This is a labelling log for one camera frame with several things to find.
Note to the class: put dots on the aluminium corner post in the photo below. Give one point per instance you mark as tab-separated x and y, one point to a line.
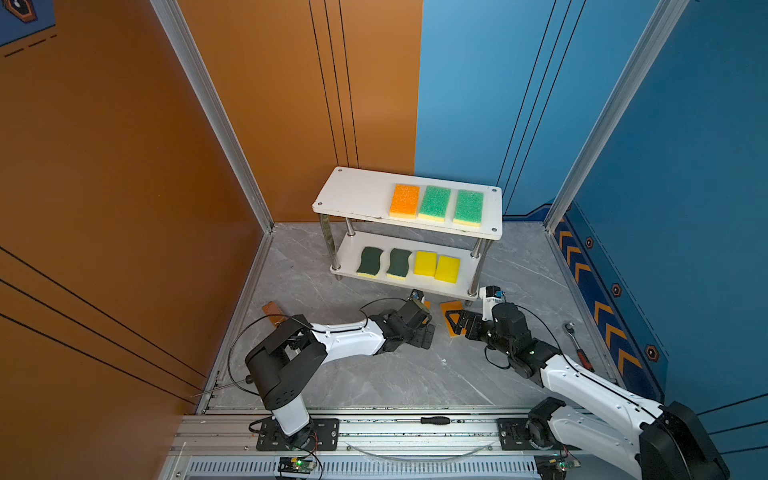
177	31
662	22

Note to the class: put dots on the right aluminium corner post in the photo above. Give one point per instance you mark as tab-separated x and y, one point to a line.
662	22

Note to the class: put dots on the light green sponge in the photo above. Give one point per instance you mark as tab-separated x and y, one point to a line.
469	208
434	204

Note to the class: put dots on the green circuit board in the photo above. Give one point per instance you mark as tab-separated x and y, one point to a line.
555	468
297	468

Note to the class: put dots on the yellow black handled screwdriver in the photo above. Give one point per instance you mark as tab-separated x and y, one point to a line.
217	388

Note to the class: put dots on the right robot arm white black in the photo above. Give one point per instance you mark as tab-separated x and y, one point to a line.
644	438

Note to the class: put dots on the left aluminium corner post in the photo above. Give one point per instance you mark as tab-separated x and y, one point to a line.
177	31

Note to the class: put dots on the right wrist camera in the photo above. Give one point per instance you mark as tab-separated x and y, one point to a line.
490	296

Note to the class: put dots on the black screwdriver on rail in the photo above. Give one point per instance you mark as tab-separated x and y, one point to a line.
435	420

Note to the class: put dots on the yellow sponge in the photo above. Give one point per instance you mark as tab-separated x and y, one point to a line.
425	263
447	269

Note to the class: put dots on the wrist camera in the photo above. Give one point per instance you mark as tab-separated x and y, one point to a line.
490	296
417	295

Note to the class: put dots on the right green circuit board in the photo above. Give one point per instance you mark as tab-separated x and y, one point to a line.
555	468

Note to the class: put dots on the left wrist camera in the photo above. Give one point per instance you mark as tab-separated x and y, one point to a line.
417	295

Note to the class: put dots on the brown sponge by wall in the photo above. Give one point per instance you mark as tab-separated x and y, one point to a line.
273	313

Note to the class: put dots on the left green circuit board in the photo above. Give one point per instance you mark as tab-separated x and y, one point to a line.
297	468

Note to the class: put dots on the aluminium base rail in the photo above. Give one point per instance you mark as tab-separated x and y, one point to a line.
495	444

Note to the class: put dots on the green wavy sponge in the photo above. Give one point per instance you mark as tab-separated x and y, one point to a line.
370	262
399	263

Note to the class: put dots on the white two-tier shelf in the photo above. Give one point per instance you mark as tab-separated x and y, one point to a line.
352	194

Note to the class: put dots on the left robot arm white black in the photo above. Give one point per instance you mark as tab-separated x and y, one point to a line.
282	365

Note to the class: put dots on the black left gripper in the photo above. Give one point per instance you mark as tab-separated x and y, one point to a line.
421	340

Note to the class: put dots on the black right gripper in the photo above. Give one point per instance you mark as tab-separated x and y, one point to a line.
465	315

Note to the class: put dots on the red handled ratchet tool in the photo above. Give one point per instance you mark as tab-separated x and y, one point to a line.
569	327

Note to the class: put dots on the orange sponge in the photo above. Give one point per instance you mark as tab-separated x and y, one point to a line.
405	201
452	314
427	305

